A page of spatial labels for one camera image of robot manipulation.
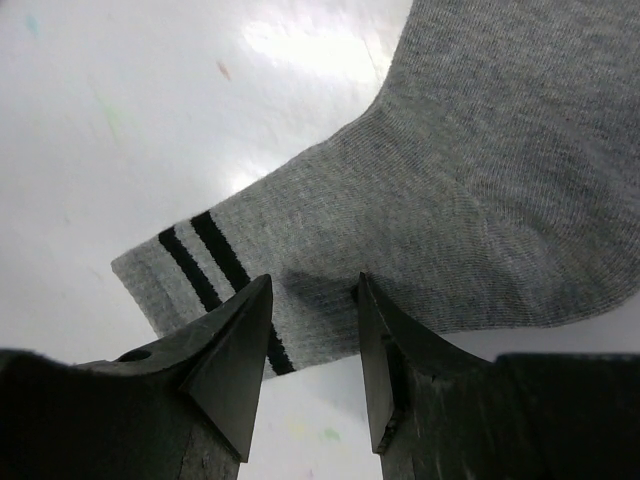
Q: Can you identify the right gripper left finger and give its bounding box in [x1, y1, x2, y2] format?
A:
[1, 275, 273, 479]

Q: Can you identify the grey striped sock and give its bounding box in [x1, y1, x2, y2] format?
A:
[112, 1, 639, 377]

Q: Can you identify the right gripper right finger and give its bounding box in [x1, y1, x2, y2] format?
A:
[356, 276, 639, 479]

